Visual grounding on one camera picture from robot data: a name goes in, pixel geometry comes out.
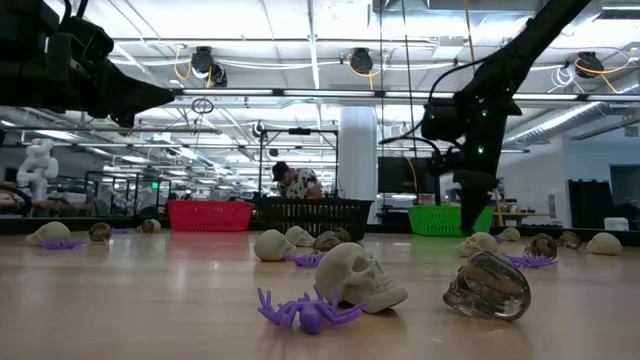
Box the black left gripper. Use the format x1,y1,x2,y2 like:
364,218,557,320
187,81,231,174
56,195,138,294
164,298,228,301
29,62,177,129

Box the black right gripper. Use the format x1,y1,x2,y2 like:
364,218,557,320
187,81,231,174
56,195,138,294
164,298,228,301
451,88,522,236

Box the green plastic basket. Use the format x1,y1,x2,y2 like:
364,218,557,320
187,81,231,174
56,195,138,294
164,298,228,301
407,204,496,238

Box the wooden desk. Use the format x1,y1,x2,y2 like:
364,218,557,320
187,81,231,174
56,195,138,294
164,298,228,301
492,209,551,227

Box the long ceiling light bar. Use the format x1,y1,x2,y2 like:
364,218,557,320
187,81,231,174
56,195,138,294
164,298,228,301
174,87,640,103

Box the black flat screen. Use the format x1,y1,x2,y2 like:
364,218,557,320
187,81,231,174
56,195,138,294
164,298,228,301
377,156,442,195

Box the black cabinet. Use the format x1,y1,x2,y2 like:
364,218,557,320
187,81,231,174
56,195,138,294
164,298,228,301
567,178,616,230

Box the white humanoid robot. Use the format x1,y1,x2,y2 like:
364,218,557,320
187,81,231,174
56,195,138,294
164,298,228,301
16,138,60,202

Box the white round pillar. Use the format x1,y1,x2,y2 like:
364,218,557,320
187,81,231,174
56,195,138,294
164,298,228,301
338,105,380,224

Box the red plastic basket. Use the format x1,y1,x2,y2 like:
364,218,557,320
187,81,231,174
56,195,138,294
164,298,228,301
166,199,256,233

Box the black plastic basket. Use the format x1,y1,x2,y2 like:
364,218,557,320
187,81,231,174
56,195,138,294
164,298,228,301
253,197,375,243

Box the person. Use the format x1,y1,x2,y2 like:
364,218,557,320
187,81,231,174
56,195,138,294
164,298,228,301
271,160,327,200

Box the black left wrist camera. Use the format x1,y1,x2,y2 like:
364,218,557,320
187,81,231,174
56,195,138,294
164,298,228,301
47,14,116,67

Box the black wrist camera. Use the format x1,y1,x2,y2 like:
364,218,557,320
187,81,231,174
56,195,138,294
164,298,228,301
47,14,116,67
421,101,464,143

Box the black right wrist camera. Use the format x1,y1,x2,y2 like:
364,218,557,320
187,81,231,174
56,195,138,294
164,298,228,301
421,101,464,143

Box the silver ceiling duct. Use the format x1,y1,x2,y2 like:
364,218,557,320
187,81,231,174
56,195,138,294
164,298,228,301
502,79,640,146

